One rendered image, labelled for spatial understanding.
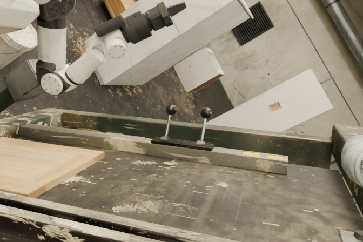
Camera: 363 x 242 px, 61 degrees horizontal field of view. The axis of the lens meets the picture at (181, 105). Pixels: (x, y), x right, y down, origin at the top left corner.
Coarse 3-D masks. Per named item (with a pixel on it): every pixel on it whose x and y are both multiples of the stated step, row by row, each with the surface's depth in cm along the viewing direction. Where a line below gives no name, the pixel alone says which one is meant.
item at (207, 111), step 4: (204, 108) 100; (208, 108) 100; (200, 112) 100; (204, 112) 99; (208, 112) 99; (204, 116) 99; (208, 116) 99; (204, 120) 99; (204, 124) 99; (204, 128) 98; (204, 132) 98; (200, 140) 97; (196, 144) 97; (200, 144) 96; (204, 144) 96
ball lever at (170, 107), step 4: (172, 104) 104; (168, 108) 102; (172, 108) 102; (176, 108) 103; (168, 112) 103; (172, 112) 102; (168, 120) 102; (168, 124) 102; (168, 128) 102; (164, 136) 101; (164, 140) 100; (168, 140) 100
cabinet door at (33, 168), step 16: (0, 144) 101; (16, 144) 101; (32, 144) 101; (48, 144) 102; (0, 160) 87; (16, 160) 87; (32, 160) 88; (48, 160) 88; (64, 160) 89; (80, 160) 88; (96, 160) 92; (0, 176) 76; (16, 176) 77; (32, 176) 77; (48, 176) 77; (64, 176) 79; (16, 192) 68; (32, 192) 69
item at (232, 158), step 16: (32, 128) 113; (48, 128) 114; (64, 128) 114; (80, 144) 108; (96, 144) 106; (112, 144) 104; (128, 144) 102; (144, 144) 100; (192, 160) 96; (208, 160) 95; (224, 160) 93; (240, 160) 92; (256, 160) 90; (272, 160) 89
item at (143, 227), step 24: (0, 192) 56; (0, 216) 50; (24, 216) 49; (48, 216) 49; (72, 216) 50; (96, 216) 50; (0, 240) 51; (24, 240) 49; (48, 240) 48; (72, 240) 46; (96, 240) 45; (120, 240) 44; (144, 240) 44; (168, 240) 45; (192, 240) 44; (216, 240) 44; (360, 240) 39
